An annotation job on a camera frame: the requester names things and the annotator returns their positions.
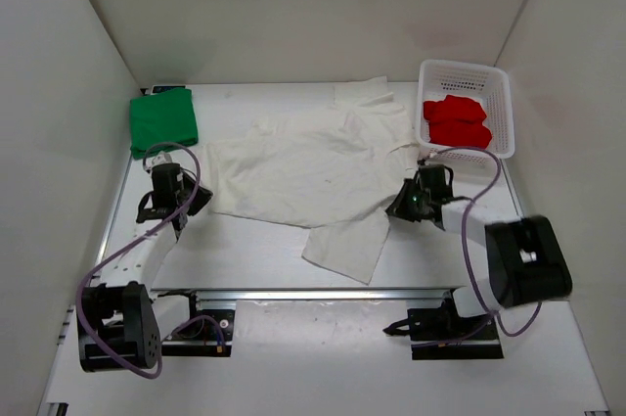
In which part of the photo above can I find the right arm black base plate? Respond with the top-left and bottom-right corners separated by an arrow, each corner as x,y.
382,305 -> 504,361

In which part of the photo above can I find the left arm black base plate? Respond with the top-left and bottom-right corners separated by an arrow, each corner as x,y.
162,301 -> 236,358

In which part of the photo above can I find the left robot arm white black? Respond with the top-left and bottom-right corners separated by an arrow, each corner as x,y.
77,158 -> 212,379

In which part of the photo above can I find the green t shirt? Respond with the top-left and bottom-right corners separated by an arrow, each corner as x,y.
129,87 -> 199,160

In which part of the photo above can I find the white t shirt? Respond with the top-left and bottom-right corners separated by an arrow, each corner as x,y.
199,76 -> 419,284

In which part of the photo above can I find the red t shirt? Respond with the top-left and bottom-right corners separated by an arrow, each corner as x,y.
423,95 -> 493,149

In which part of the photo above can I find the blue label sticker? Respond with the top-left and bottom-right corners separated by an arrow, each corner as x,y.
151,85 -> 186,95

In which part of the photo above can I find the white plastic basket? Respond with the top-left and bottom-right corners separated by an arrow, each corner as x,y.
415,59 -> 514,163

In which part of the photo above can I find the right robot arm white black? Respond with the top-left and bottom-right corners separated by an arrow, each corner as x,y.
386,164 -> 573,338

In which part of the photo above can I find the aluminium rail front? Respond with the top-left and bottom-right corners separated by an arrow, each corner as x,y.
196,288 -> 448,301

